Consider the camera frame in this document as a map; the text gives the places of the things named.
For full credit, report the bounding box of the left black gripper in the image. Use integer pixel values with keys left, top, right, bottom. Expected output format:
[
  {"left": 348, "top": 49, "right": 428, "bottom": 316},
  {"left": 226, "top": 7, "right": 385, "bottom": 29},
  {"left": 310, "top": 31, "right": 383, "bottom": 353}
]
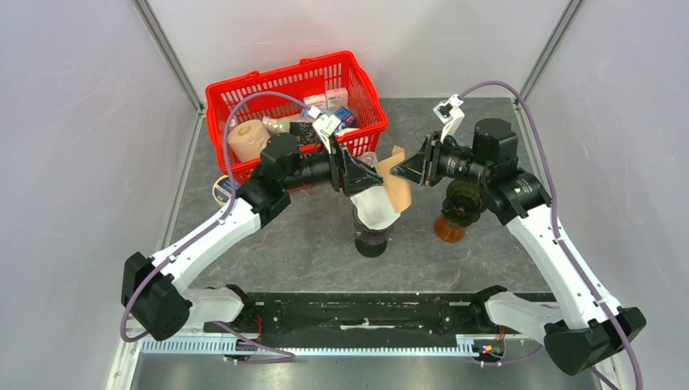
[{"left": 282, "top": 133, "right": 383, "bottom": 197}]

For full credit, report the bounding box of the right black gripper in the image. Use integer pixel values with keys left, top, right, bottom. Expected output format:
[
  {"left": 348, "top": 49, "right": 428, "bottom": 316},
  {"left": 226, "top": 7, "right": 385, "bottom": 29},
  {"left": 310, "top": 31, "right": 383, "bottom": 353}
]
[{"left": 391, "top": 129, "right": 492, "bottom": 186}]

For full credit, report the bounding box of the brown paper coffee filter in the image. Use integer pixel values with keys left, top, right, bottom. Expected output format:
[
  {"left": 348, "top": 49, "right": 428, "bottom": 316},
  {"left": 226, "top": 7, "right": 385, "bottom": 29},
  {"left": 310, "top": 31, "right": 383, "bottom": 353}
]
[{"left": 375, "top": 145, "right": 412, "bottom": 214}]

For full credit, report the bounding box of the white paper coffee filter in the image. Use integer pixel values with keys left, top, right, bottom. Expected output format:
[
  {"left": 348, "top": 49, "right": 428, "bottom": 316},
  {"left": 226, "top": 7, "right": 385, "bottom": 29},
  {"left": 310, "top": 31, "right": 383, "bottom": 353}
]
[{"left": 350, "top": 186, "right": 401, "bottom": 231}]

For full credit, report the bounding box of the dark green dripper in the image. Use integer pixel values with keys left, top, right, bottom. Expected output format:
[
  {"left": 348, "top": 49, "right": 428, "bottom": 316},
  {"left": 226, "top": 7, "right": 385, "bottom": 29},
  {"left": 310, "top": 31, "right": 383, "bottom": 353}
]
[{"left": 441, "top": 180, "right": 487, "bottom": 227}]

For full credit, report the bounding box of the clear grey glass dripper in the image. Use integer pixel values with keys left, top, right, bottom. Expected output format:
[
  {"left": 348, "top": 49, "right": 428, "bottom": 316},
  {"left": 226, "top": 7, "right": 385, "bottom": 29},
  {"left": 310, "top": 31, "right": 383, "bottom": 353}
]
[{"left": 353, "top": 211, "right": 394, "bottom": 245}]

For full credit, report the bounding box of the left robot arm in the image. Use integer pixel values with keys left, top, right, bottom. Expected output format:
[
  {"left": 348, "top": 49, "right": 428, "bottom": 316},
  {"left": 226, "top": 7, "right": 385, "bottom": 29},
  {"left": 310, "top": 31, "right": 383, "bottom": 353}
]
[{"left": 120, "top": 134, "right": 384, "bottom": 342}]

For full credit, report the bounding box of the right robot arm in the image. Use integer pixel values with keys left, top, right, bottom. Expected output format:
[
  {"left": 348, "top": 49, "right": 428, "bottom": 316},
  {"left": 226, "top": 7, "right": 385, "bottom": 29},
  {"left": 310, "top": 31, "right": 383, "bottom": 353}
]
[{"left": 392, "top": 118, "right": 647, "bottom": 375}]

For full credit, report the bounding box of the red black coffee server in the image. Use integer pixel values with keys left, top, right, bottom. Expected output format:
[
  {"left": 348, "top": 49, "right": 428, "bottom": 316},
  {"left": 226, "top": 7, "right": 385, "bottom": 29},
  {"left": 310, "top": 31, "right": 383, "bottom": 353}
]
[{"left": 354, "top": 239, "right": 388, "bottom": 258}]

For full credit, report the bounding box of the black yellow drink can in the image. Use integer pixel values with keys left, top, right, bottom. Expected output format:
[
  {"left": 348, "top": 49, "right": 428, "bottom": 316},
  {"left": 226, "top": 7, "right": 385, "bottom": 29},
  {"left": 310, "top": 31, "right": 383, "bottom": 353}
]
[{"left": 357, "top": 151, "right": 378, "bottom": 168}]

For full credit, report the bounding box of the blue detergent box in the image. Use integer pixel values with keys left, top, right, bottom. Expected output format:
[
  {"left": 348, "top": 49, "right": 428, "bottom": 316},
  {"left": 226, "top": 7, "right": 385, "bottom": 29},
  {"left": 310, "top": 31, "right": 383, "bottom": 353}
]
[{"left": 335, "top": 106, "right": 357, "bottom": 130}]

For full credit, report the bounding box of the amber glass beaker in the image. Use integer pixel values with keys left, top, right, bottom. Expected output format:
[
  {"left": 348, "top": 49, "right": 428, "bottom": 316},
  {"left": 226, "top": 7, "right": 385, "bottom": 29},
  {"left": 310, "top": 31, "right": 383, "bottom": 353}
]
[{"left": 433, "top": 214, "right": 466, "bottom": 243}]

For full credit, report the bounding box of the white pink small box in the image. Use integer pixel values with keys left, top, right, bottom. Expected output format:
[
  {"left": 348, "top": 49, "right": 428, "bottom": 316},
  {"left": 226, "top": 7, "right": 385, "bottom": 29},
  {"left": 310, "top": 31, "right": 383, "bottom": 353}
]
[{"left": 325, "top": 88, "right": 349, "bottom": 111}]

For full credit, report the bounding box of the red plastic shopping basket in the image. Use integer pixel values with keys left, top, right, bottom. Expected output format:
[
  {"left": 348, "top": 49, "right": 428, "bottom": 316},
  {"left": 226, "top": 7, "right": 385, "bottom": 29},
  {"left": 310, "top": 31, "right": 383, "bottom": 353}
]
[{"left": 206, "top": 50, "right": 388, "bottom": 184}]

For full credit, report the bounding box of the pale green plastic bottle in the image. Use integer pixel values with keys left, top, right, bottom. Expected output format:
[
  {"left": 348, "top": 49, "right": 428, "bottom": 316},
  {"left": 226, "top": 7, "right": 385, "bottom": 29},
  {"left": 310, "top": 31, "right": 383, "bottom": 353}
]
[{"left": 262, "top": 115, "right": 301, "bottom": 136}]

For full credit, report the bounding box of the beige toilet paper roll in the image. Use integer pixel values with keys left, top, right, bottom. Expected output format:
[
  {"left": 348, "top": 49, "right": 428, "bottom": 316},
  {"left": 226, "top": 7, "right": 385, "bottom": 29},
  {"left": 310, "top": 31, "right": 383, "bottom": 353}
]
[{"left": 227, "top": 119, "right": 271, "bottom": 163}]

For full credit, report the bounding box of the masking tape roll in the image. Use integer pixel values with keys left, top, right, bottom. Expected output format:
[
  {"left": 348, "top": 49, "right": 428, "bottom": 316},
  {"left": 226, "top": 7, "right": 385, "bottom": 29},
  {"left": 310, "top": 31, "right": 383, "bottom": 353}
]
[{"left": 212, "top": 175, "right": 240, "bottom": 206}]

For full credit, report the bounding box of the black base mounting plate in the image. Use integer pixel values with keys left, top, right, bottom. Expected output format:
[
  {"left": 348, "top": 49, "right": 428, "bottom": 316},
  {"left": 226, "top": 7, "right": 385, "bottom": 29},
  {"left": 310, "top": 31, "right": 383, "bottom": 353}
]
[{"left": 228, "top": 292, "right": 514, "bottom": 349}]

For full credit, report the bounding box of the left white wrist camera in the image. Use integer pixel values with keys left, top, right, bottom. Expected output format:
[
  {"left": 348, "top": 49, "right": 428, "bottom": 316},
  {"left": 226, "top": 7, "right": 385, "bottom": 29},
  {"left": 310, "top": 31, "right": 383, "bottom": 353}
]
[{"left": 306, "top": 106, "right": 341, "bottom": 154}]

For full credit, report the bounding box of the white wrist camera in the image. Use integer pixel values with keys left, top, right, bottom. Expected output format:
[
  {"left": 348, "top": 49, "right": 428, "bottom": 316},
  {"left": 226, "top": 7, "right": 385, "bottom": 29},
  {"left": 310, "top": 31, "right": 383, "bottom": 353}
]
[
  {"left": 433, "top": 94, "right": 465, "bottom": 143},
  {"left": 306, "top": 106, "right": 341, "bottom": 154}
]

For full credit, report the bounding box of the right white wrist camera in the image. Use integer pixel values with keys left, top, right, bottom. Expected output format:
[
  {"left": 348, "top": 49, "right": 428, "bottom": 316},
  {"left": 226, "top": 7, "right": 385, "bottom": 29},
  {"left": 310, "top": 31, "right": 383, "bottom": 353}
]
[{"left": 433, "top": 94, "right": 465, "bottom": 143}]

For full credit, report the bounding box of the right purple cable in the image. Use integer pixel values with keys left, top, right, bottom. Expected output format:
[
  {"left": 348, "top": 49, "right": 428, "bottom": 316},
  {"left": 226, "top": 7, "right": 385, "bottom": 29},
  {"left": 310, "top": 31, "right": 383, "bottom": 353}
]
[{"left": 458, "top": 80, "right": 644, "bottom": 390}]

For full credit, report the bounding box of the purple cable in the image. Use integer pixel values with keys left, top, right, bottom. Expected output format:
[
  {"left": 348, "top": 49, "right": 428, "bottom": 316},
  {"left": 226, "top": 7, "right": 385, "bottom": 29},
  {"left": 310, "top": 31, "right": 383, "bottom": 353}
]
[
  {"left": 119, "top": 91, "right": 297, "bottom": 364},
  {"left": 458, "top": 80, "right": 644, "bottom": 390}
]

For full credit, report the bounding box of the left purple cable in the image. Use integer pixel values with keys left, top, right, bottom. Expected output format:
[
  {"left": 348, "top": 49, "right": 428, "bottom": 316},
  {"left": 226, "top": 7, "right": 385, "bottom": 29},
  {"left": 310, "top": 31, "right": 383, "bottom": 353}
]
[{"left": 119, "top": 91, "right": 297, "bottom": 364}]

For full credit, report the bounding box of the white cable duct rail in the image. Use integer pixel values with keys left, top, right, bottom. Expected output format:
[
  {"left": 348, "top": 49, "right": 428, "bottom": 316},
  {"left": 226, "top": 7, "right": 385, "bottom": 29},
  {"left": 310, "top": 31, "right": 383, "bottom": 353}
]
[{"left": 141, "top": 334, "right": 483, "bottom": 358}]

